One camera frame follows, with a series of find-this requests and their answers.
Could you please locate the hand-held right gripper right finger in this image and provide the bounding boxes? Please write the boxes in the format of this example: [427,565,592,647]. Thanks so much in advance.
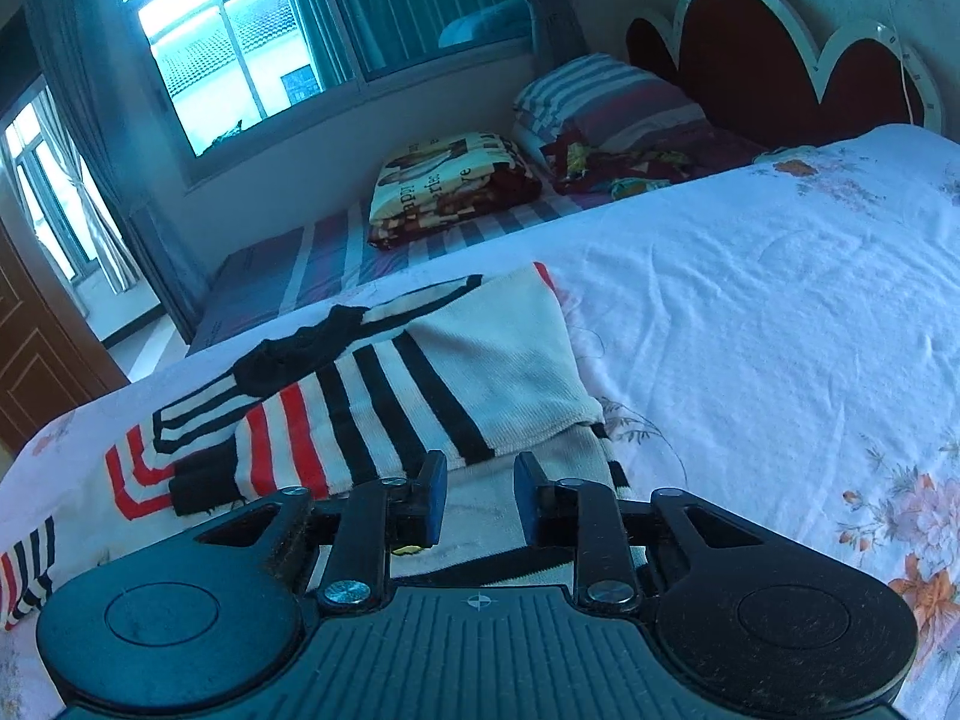
[513,452,758,609]

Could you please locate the striped purple bedsheet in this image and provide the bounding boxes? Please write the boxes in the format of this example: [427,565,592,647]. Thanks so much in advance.
[184,127,773,357]

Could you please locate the balcony window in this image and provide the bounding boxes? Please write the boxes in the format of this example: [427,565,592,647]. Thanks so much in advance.
[0,79,98,293]

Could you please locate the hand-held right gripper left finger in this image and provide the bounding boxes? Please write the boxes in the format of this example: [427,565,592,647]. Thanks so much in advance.
[191,451,449,613]

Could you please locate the white hanging cord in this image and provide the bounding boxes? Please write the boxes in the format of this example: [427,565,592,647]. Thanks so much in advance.
[876,0,920,125]

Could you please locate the white floral bedsheet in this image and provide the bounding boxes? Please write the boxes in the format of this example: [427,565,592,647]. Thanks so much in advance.
[0,124,960,720]

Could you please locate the brown wooden door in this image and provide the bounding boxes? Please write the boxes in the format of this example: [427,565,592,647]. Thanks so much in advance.
[0,217,130,455]

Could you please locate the teal curtain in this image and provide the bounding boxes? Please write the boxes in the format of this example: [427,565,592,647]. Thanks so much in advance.
[277,0,535,83]

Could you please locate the striped pillow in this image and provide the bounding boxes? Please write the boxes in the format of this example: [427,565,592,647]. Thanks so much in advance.
[512,54,710,149]

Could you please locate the scalloped dark red headboard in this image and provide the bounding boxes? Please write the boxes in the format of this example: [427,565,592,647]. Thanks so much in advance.
[625,0,944,149]

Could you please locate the folded printed blanket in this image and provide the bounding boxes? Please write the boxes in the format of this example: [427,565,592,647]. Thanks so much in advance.
[366,133,545,251]

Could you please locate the white curtain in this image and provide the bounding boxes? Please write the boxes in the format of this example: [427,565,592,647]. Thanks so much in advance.
[41,88,142,295]

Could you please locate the large sliding window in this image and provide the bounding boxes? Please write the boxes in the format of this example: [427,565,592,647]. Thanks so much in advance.
[112,0,541,160]

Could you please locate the striped knit sweater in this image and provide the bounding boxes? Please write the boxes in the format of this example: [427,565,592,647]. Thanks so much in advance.
[0,262,653,631]

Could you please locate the colourful crumpled cloth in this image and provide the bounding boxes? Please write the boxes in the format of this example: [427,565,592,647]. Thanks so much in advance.
[544,131,702,200]

